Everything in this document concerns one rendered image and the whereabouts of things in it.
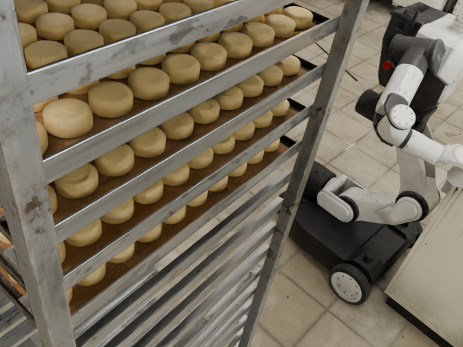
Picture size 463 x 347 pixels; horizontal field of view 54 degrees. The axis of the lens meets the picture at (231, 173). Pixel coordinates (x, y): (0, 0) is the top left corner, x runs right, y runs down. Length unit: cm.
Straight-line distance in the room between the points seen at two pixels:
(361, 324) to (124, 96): 189
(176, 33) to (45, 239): 24
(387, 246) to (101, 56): 205
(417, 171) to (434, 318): 65
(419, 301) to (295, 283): 55
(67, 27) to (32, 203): 33
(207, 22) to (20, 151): 25
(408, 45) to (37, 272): 137
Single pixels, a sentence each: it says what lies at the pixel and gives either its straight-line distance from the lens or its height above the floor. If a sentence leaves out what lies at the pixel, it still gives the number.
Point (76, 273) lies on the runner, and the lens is 59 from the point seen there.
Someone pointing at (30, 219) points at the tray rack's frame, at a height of 149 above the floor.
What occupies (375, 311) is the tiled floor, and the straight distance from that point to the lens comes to 234.
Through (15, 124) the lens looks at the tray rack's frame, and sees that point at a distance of 37.
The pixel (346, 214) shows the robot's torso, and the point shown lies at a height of 29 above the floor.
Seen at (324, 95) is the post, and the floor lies 137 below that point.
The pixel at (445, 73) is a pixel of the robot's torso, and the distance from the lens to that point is 175.
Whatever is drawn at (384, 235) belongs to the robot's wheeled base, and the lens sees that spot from 240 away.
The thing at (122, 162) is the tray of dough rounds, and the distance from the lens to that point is 58.
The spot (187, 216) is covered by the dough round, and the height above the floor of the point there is 122.
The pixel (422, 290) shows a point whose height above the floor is 25.
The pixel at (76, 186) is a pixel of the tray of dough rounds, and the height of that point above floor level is 142.
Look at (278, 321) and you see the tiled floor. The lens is 215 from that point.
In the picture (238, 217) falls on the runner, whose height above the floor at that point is 115.
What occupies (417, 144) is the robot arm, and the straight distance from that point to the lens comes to 147.
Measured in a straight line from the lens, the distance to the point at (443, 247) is 200.
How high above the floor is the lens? 181
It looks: 42 degrees down
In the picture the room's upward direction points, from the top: 11 degrees clockwise
